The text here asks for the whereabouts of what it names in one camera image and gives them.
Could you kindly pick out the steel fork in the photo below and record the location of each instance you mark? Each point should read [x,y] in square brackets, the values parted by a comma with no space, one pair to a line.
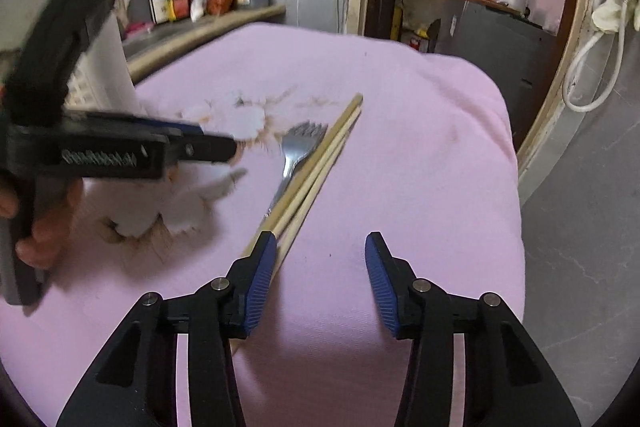
[297,145]

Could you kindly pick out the white utensil holder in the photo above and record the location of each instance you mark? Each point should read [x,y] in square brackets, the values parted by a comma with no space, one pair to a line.
[101,79]

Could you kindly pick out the grey cabinet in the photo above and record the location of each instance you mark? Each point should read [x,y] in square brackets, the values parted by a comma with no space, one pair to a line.
[510,50]

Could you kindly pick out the pale cream chopstick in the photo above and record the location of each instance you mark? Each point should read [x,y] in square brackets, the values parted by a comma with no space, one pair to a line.
[308,201]

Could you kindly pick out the pink floral cloth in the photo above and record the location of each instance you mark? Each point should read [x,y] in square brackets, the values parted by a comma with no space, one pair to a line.
[427,161]

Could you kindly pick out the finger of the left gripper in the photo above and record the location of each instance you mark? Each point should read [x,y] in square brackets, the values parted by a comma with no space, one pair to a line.
[121,124]
[211,148]

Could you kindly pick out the left hand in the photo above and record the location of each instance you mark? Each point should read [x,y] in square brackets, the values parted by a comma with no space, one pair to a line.
[51,231]

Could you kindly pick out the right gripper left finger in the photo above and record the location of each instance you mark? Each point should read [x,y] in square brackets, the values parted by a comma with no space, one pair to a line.
[132,380]

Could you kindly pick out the red white bottle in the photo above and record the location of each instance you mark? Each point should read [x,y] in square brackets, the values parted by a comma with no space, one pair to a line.
[419,40]

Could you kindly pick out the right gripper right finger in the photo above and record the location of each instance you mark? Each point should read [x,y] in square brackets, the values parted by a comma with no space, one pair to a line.
[507,380]

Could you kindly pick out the brown bamboo chopstick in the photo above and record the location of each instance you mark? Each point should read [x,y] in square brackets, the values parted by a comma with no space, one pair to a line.
[287,206]

